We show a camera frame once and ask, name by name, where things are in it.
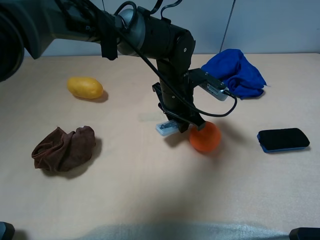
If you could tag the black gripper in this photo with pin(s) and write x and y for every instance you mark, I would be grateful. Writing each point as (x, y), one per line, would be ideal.
(180, 114)

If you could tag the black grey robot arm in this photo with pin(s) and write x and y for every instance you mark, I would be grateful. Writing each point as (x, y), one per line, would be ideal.
(32, 25)

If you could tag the orange fruit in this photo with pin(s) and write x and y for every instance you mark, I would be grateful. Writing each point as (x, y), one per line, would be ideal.
(207, 139)

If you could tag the blue crumpled cloth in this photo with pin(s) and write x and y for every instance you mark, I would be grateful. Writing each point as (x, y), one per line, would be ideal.
(232, 68)

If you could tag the blue black board eraser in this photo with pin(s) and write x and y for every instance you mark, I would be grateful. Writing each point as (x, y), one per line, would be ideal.
(279, 140)

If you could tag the yellow mango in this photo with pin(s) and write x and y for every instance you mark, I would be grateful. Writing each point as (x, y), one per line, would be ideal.
(85, 87)

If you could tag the light teal foam pad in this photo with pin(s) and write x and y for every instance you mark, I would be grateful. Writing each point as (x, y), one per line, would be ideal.
(184, 230)

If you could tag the brown crumpled cloth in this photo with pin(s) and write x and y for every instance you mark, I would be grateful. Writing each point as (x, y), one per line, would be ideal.
(61, 152)

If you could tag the black right base corner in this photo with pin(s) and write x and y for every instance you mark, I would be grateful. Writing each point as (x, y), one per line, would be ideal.
(305, 233)

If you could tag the black base corner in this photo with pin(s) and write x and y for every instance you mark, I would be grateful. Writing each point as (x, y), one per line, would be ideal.
(305, 233)
(7, 231)

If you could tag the black left base corner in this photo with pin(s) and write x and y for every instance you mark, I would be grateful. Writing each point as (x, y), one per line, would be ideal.
(7, 231)

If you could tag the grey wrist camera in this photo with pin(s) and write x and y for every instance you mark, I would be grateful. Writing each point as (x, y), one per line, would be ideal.
(207, 82)

